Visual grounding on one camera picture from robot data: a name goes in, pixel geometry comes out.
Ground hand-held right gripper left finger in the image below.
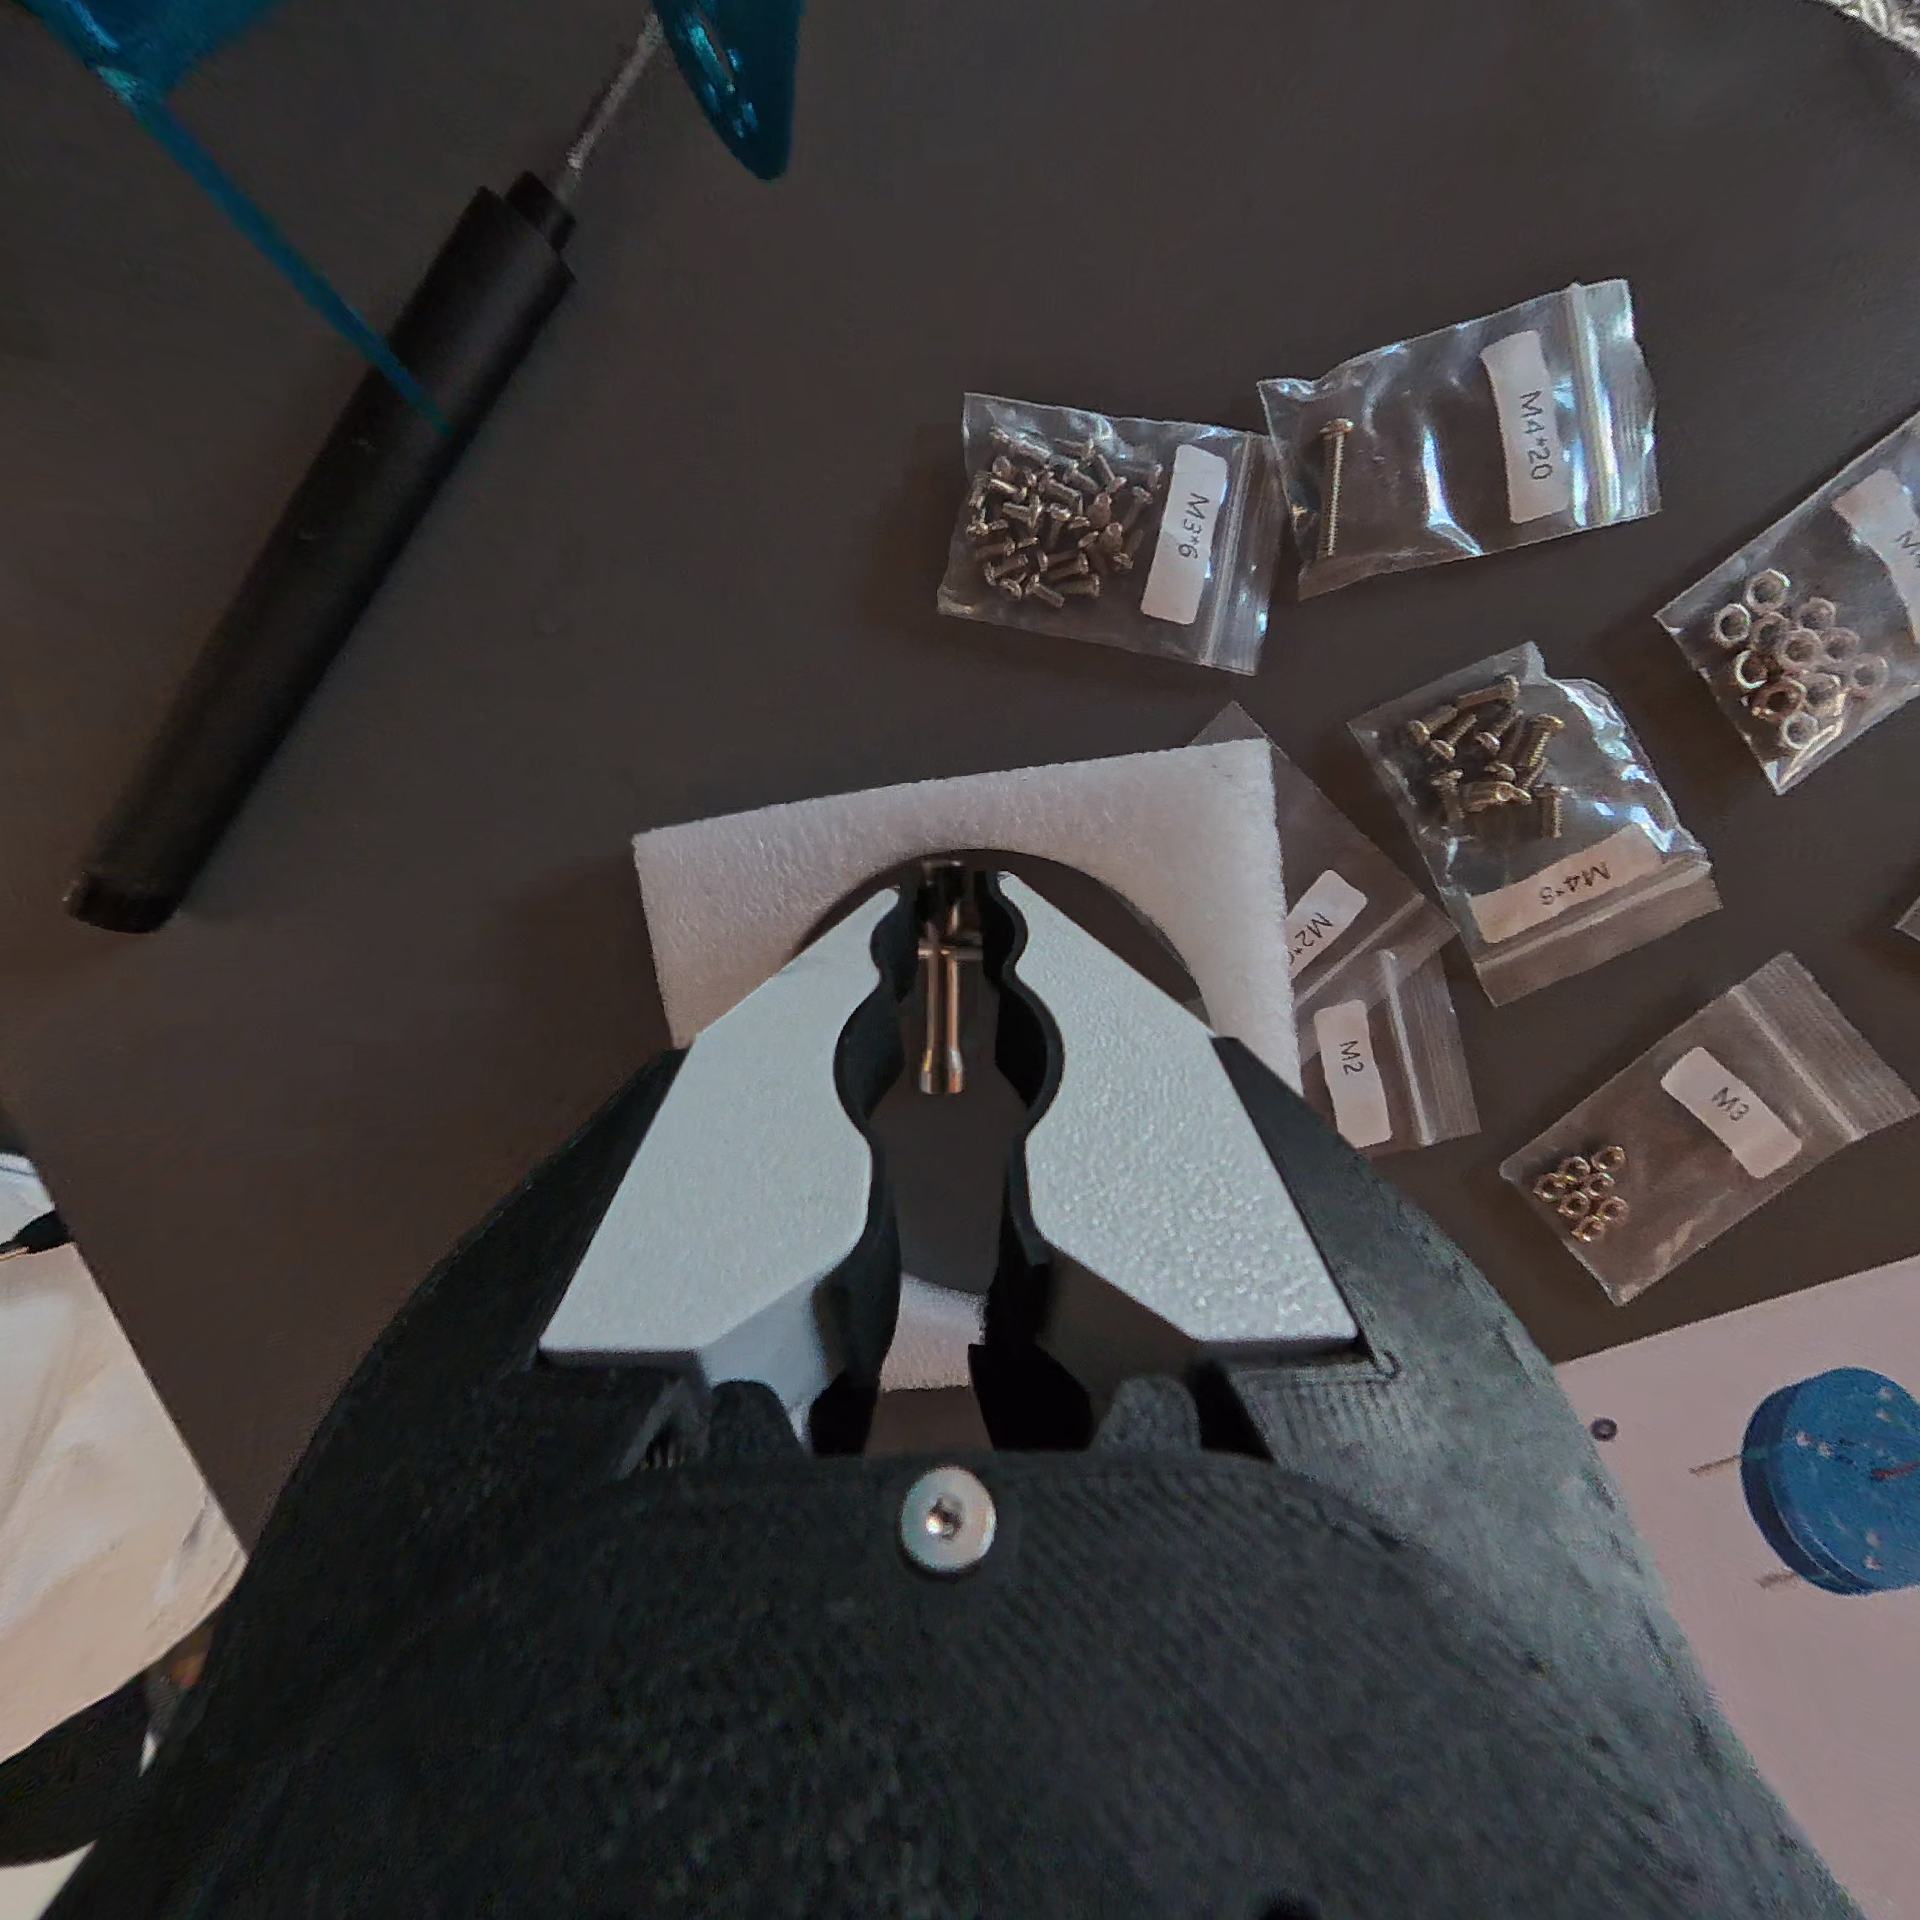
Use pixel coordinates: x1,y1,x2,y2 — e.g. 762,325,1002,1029
534,883,916,1403

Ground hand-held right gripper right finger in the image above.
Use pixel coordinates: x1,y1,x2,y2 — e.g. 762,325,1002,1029
989,872,1362,1367

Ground silver cross socket wrench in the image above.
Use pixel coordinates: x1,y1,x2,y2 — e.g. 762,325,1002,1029
907,860,988,1100

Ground blue metal bracket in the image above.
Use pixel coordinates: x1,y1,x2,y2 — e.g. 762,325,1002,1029
29,0,797,441

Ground white foam sheet with hole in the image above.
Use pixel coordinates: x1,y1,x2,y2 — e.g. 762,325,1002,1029
632,736,1308,1403

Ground zip bag of thin screws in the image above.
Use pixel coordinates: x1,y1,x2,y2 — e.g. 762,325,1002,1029
1188,699,1460,1023

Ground zip bag of small nuts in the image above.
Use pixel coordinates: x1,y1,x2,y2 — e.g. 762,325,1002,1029
1499,950,1876,1308

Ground zip bag of short bolts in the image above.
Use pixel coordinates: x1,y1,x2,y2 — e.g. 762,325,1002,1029
1347,639,1721,1011

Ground zip bag of many screws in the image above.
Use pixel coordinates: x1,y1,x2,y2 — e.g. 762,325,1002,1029
938,391,1281,673

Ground person's white shirt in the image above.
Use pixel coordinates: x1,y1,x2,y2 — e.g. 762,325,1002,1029
0,1147,249,1772

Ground white instruction manual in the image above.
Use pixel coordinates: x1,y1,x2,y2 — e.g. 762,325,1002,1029
1553,1248,1920,1920

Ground black screwdriver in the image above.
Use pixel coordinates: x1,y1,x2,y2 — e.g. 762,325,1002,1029
64,27,662,934

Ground zip bag with long bolt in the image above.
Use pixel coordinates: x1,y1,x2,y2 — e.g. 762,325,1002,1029
1258,278,1662,601

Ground zip bag of large nuts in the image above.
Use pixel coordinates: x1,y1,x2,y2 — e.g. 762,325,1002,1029
1656,403,1920,792

